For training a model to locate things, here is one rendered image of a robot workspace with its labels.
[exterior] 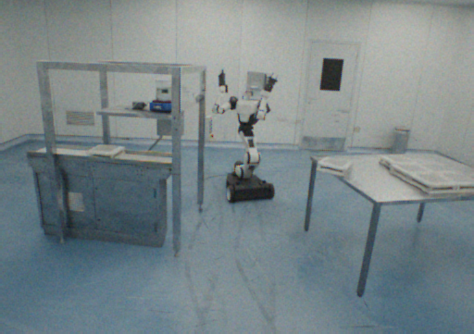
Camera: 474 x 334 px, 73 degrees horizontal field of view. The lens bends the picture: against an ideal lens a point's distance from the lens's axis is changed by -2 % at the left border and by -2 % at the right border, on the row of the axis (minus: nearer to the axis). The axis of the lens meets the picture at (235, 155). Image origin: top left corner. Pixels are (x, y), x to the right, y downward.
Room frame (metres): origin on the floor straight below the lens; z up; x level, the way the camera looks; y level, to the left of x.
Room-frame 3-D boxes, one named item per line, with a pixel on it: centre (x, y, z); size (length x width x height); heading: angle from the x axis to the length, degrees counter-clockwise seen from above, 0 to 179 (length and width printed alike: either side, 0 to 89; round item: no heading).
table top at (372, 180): (2.78, -1.60, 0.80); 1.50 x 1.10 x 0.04; 103
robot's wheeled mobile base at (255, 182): (4.09, -0.14, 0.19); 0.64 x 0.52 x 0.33; 18
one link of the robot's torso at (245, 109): (4.15, -0.15, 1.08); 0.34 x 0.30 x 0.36; 62
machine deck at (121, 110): (2.73, 0.79, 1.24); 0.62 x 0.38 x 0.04; 84
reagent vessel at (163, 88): (2.76, 0.61, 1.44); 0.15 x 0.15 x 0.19
